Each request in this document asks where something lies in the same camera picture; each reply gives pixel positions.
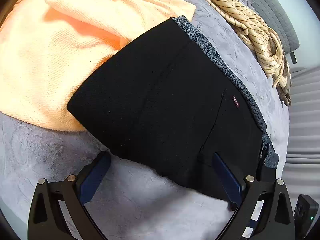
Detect orange towel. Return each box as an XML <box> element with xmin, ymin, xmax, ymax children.
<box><xmin>1</xmin><ymin>0</ymin><xmax>196</xmax><ymax>132</ymax></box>

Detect black pants with patterned stripe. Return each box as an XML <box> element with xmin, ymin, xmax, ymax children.
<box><xmin>67</xmin><ymin>16</ymin><xmax>279</xmax><ymax>200</ymax></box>

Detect grey window curtain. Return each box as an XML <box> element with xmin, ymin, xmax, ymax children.
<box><xmin>282</xmin><ymin>67</ymin><xmax>320</xmax><ymax>206</ymax></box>

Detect grey quilted headboard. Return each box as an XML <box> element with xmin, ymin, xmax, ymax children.
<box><xmin>249</xmin><ymin>0</ymin><xmax>300</xmax><ymax>64</ymax></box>

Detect lavender plush bed blanket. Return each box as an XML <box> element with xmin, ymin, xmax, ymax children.
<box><xmin>1</xmin><ymin>0</ymin><xmax>290</xmax><ymax>239</ymax></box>

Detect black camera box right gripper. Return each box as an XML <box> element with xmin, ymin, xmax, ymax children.
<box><xmin>294</xmin><ymin>194</ymin><xmax>319</xmax><ymax>239</ymax></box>

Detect cream striped garment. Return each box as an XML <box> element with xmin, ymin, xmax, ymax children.
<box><xmin>206</xmin><ymin>0</ymin><xmax>291</xmax><ymax>106</ymax></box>

